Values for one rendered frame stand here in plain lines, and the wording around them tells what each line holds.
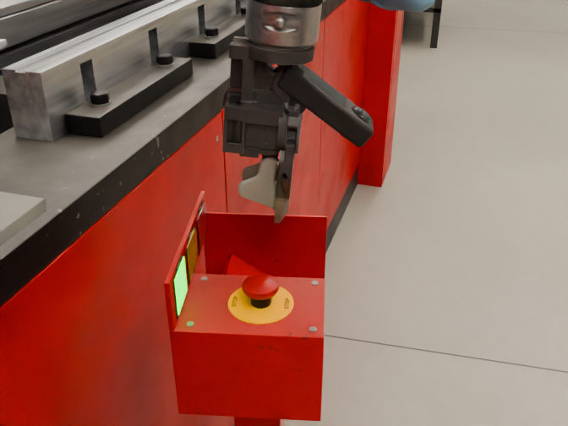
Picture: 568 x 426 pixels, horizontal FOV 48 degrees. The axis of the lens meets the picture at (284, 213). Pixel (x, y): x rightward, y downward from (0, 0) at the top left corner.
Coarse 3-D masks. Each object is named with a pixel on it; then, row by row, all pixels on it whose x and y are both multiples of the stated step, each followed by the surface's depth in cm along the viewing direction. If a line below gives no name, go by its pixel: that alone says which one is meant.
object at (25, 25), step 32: (0, 0) 112; (32, 0) 114; (64, 0) 122; (96, 0) 132; (128, 0) 144; (160, 0) 158; (0, 32) 107; (32, 32) 114; (64, 32) 124; (0, 64) 108
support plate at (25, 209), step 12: (0, 192) 45; (0, 204) 43; (12, 204) 43; (24, 204) 43; (36, 204) 43; (0, 216) 42; (12, 216) 42; (24, 216) 42; (36, 216) 43; (0, 228) 40; (12, 228) 41; (0, 240) 40
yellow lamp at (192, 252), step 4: (192, 232) 72; (192, 236) 72; (192, 240) 72; (188, 244) 70; (192, 244) 72; (196, 244) 74; (188, 248) 70; (192, 248) 72; (196, 248) 74; (188, 252) 70; (192, 252) 72; (196, 252) 74; (188, 256) 70; (192, 256) 72; (196, 256) 74; (188, 260) 70; (192, 260) 72; (196, 260) 75; (188, 264) 71; (192, 264) 72; (188, 268) 71; (192, 268) 72; (192, 272) 72
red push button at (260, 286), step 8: (248, 280) 68; (256, 280) 68; (264, 280) 68; (272, 280) 68; (248, 288) 67; (256, 288) 67; (264, 288) 67; (272, 288) 67; (248, 296) 67; (256, 296) 67; (264, 296) 67; (272, 296) 67; (256, 304) 68; (264, 304) 68
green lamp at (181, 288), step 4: (184, 260) 68; (184, 264) 68; (180, 268) 66; (184, 268) 68; (180, 272) 66; (184, 272) 68; (176, 276) 65; (180, 276) 66; (184, 276) 68; (176, 280) 64; (180, 280) 66; (184, 280) 68; (176, 284) 64; (180, 284) 66; (184, 284) 68; (176, 288) 65; (180, 288) 66; (184, 288) 69; (176, 292) 65; (180, 292) 67; (184, 292) 69; (176, 296) 65; (180, 296) 67; (184, 296) 69; (180, 300) 67; (180, 304) 67; (180, 308) 67
